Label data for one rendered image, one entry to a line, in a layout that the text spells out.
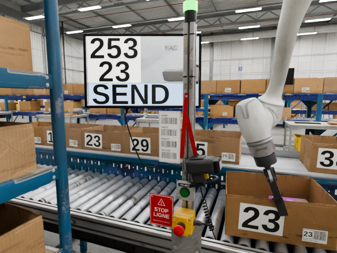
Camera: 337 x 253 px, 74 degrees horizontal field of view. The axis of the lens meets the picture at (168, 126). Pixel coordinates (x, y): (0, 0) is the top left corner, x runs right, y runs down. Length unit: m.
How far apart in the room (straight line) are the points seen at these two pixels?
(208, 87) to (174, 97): 5.09
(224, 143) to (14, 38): 1.17
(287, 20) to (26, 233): 0.86
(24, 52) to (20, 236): 0.37
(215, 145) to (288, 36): 0.81
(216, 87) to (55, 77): 5.56
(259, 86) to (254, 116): 5.09
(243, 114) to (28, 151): 0.66
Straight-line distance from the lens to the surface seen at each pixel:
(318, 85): 6.06
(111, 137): 1.71
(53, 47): 0.55
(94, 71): 0.99
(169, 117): 0.83
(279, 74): 0.93
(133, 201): 1.27
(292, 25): 0.82
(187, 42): 0.84
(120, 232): 1.10
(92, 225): 1.18
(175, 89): 0.93
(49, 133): 2.11
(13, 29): 0.55
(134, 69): 0.95
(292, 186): 1.27
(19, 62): 0.54
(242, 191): 1.25
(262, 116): 0.84
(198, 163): 0.77
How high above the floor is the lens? 1.29
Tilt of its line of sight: 7 degrees down
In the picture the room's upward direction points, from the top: straight up
